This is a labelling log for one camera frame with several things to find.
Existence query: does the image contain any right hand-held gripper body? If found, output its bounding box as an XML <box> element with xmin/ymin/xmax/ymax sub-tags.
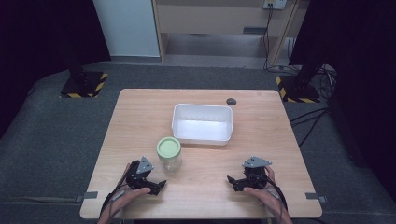
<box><xmin>241</xmin><ymin>155</ymin><xmax>273</xmax><ymax>190</ymax></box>

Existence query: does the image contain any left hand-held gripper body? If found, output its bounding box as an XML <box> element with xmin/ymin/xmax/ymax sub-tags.
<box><xmin>125</xmin><ymin>155</ymin><xmax>155</xmax><ymax>190</ymax></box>

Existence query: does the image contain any glass jar with green lid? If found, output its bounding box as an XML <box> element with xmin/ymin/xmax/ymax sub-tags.
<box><xmin>156</xmin><ymin>136</ymin><xmax>183</xmax><ymax>174</ymax></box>

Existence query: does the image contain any white plastic bin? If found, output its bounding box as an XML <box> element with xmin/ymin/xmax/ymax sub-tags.
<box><xmin>171</xmin><ymin>103</ymin><xmax>234</xmax><ymax>147</ymax></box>

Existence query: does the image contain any person's right hand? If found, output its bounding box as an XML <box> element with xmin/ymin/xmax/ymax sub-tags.
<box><xmin>244</xmin><ymin>165</ymin><xmax>291</xmax><ymax>218</ymax></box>

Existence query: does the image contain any person's left hand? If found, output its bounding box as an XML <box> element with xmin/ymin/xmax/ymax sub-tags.
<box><xmin>102</xmin><ymin>162</ymin><xmax>152</xmax><ymax>219</ymax></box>

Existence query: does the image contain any grey tape strip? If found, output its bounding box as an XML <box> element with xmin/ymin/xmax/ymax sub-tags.
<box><xmin>304</xmin><ymin>192</ymin><xmax>328</xmax><ymax>203</ymax></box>
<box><xmin>75</xmin><ymin>190</ymin><xmax>99</xmax><ymax>203</ymax></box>

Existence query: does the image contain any black stand with striped base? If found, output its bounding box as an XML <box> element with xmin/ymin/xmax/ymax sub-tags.
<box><xmin>59</xmin><ymin>46</ymin><xmax>109</xmax><ymax>99</ymax></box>
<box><xmin>275</xmin><ymin>52</ymin><xmax>331</xmax><ymax>104</ymax></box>

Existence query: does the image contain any dark curtain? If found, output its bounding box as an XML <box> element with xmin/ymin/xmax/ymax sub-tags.
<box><xmin>0</xmin><ymin>0</ymin><xmax>112</xmax><ymax>139</ymax></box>
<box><xmin>289</xmin><ymin>0</ymin><xmax>396</xmax><ymax>200</ymax></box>

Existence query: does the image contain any white panel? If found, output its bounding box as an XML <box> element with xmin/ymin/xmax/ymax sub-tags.
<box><xmin>92</xmin><ymin>0</ymin><xmax>161</xmax><ymax>58</ymax></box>

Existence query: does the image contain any light wooden shelf unit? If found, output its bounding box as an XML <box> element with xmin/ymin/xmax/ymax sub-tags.
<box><xmin>150</xmin><ymin>0</ymin><xmax>310</xmax><ymax>68</ymax></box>

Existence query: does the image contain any white power strip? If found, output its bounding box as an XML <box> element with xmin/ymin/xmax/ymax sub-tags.
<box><xmin>262</xmin><ymin>0</ymin><xmax>289</xmax><ymax>10</ymax></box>

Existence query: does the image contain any right hand-held gripper cable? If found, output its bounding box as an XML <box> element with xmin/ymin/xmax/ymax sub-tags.
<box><xmin>263</xmin><ymin>175</ymin><xmax>290</xmax><ymax>217</ymax></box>

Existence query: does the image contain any hand-held gripper cable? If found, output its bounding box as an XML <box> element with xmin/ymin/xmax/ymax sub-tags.
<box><xmin>263</xmin><ymin>175</ymin><xmax>290</xmax><ymax>217</ymax></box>
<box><xmin>99</xmin><ymin>167</ymin><xmax>134</xmax><ymax>220</ymax></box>

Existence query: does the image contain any left hand-held gripper cable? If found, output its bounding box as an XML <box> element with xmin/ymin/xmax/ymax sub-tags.
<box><xmin>99</xmin><ymin>167</ymin><xmax>134</xmax><ymax>220</ymax></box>

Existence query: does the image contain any black floor cable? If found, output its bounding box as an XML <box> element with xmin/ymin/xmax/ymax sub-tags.
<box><xmin>289</xmin><ymin>106</ymin><xmax>332</xmax><ymax>147</ymax></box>

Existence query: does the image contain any black hanging cable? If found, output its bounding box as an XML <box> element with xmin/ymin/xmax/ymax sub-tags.
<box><xmin>262</xmin><ymin>3</ymin><xmax>276</xmax><ymax>71</ymax></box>

